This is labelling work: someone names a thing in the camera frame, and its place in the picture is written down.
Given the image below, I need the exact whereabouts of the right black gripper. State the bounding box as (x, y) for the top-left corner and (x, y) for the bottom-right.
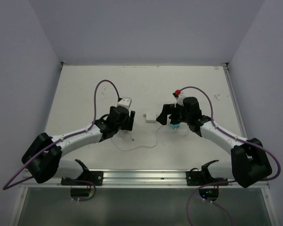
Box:
(156, 103), (191, 125)

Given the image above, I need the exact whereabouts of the teal usb charger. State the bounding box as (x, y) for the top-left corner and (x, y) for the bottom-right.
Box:
(171, 124), (180, 129)

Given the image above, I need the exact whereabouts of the white power brick charger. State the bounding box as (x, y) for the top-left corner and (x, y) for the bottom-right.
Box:
(143, 112), (157, 123)

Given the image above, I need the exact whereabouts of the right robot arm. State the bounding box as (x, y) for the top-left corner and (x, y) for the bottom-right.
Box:
(156, 97), (272, 188)

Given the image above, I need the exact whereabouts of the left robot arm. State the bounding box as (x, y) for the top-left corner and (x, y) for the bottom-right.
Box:
(22, 106), (135, 185)

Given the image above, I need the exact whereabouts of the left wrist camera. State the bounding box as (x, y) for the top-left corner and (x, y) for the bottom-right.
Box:
(117, 97), (132, 110)

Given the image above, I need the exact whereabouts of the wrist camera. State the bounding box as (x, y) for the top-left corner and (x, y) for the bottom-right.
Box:
(117, 97), (132, 110)
(173, 89), (186, 106)

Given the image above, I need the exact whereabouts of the white usb cable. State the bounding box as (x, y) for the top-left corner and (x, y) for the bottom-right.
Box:
(112, 123), (188, 152)

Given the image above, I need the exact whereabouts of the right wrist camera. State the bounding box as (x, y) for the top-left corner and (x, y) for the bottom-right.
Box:
(173, 89), (186, 106)

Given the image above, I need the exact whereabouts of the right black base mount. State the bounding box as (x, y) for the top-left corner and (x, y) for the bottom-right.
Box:
(185, 168), (228, 186)

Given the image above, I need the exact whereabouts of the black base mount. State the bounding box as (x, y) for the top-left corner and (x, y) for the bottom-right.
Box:
(60, 170), (104, 186)
(185, 168), (228, 186)

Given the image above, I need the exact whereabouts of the aluminium front rail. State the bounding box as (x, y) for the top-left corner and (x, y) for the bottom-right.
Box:
(21, 167), (268, 188)

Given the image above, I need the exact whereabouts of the aluminium rail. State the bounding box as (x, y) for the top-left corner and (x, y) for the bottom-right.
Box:
(21, 167), (268, 188)
(221, 63), (248, 138)

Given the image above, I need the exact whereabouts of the aluminium right side rail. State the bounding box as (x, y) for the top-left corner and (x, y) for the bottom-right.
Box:
(221, 63), (248, 138)

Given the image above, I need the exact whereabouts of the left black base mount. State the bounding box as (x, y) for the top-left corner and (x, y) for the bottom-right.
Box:
(60, 170), (104, 186)

